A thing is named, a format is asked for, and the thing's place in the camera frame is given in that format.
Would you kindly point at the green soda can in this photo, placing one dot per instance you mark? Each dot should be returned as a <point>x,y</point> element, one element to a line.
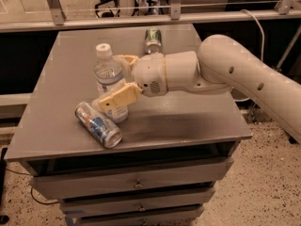
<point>153,41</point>

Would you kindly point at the grey drawer cabinet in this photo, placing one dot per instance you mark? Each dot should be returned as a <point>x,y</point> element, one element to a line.
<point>173,149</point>

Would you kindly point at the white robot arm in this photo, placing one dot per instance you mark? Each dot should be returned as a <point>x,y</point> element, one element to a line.
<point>219,62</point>

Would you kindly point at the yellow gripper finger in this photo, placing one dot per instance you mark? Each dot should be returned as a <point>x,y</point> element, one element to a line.
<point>127,94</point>
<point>126,62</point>

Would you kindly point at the clear plastic water bottle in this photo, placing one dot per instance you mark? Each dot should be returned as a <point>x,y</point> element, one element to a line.
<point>108,74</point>

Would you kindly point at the redbull can lying down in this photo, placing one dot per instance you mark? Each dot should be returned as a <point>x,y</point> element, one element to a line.
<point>102,128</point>

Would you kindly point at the metal railing frame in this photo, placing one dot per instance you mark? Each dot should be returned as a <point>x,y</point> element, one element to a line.
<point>39,15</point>

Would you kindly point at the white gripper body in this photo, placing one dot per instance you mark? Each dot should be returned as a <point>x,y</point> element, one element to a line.
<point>149,73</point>

